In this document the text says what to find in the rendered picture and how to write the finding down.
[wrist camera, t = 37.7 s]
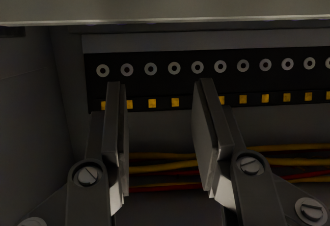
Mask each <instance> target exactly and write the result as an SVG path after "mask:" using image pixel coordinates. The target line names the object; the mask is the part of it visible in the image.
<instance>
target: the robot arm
mask: <svg viewBox="0 0 330 226"><path fill-rule="evenodd" d="M191 133H192V140H193V144H194V149H195V154H196V158H197V163H198V168H199V173H200V178H201V182H202V187H203V190H204V191H208V195H209V198H214V199H215V200H216V201H217V202H219V203H220V208H221V216H222V224H223V226H330V210H329V209H328V208H327V207H326V206H325V205H324V204H323V202H321V201H320V200H318V199H317V198H316V197H314V196H312V195H310V194H309V193H307V192H305V191H304V190H302V189H300V188H298V187H297V186H295V185H293V184H292V183H290V182H288V181H286V180H285V179H283V178H281V177H279V176H278V175H276V174H274V173H273V172H272V171H271V168H270V164H269V162H268V160H267V159H266V158H265V157H264V155H262V154H261V153H259V152H257V151H254V150H250V149H247V148H246V145H245V142H244V140H243V137H242V134H241V132H240V129H239V126H238V124H237V121H236V118H235V116H234V113H233V110H232V108H231V106H229V105H224V106H222V105H221V103H220V99H219V96H218V93H217V91H216V88H215V85H214V82H213V79H212V78H199V81H198V82H195V83H194V91H193V100H192V114H191ZM125 196H129V122H128V111H127V100H126V89H125V85H121V84H120V81H117V82H108V84H107V94H106V105H105V111H96V112H91V115H90V122H89V129H88V135H87V142H86V149H85V156H84V159H83V160H80V161H79V162H77V163H75V164H74V165H73V166H72V167H71V168H70V170H69V172H68V176H67V183H66V184H64V185H63V186H62V187H61V188H59V189H58V190H57V191H55V192H54V193H53V194H52V195H50V196H49V197H48V198H47V199H45V200H44V201H43V202H41V203H40V204H39V205H38V206H36V207H35V208H34V209H32V210H31V211H30V212H29V213H27V214H26V215H25V216H24V217H22V218H21V219H20V220H18V221H17V223H16V224H15V225H14V226H116V222H115V212H116V211H118V210H119V209H120V208H121V207H122V204H124V197H125Z"/></svg>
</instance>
